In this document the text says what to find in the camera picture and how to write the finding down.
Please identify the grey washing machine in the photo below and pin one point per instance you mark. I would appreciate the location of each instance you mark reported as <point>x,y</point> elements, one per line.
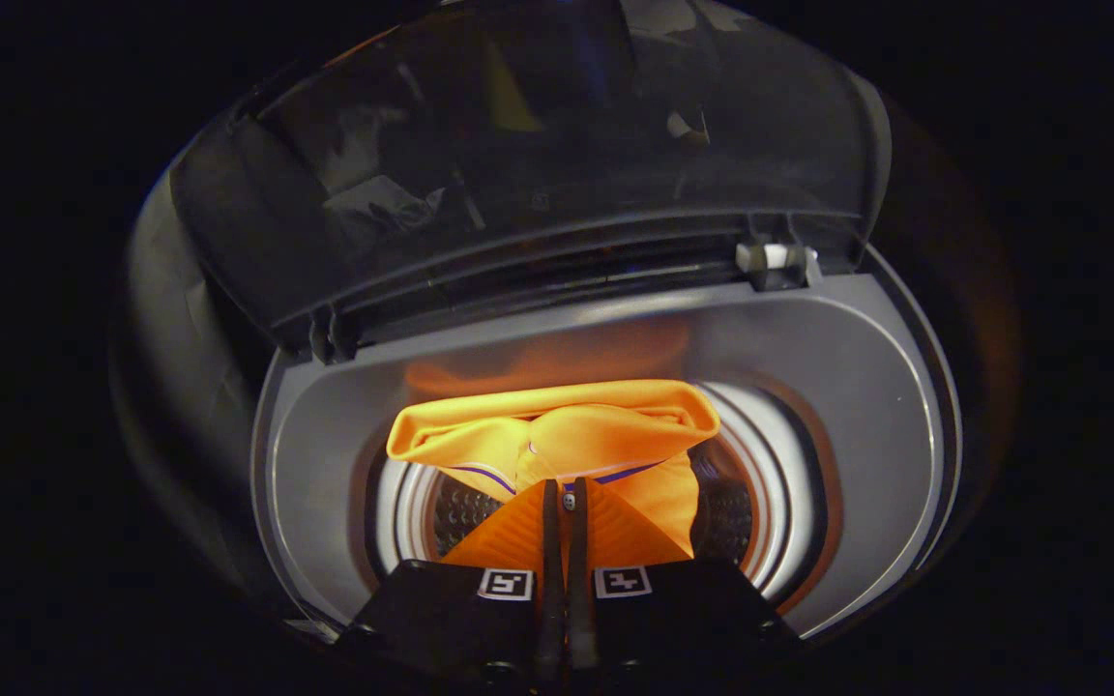
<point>808,338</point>

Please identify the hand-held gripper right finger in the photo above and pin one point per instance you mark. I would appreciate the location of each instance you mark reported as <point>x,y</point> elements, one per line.
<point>578,599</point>

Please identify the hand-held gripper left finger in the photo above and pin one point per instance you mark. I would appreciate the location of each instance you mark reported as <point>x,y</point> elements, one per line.
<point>551,580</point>

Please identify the yellow polo shirt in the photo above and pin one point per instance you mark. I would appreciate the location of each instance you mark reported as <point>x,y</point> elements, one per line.
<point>557,435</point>

